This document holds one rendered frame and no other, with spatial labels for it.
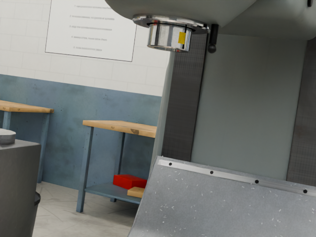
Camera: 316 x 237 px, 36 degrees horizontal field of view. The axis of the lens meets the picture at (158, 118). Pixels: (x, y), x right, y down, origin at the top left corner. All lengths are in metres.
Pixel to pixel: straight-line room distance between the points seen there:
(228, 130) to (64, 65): 4.97
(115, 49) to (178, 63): 4.53
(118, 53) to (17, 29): 1.48
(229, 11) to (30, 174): 0.35
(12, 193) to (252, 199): 0.41
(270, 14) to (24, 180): 0.39
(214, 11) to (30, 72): 5.65
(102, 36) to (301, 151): 4.80
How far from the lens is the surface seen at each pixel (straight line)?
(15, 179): 0.66
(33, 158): 0.69
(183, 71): 0.92
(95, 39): 5.60
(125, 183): 4.91
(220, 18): 0.50
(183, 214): 0.88
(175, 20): 0.49
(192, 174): 0.90
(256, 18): 0.63
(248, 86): 0.88
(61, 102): 5.77
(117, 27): 5.47
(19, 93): 6.16
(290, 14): 0.61
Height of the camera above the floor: 1.23
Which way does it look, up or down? 3 degrees down
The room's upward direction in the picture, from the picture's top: 8 degrees clockwise
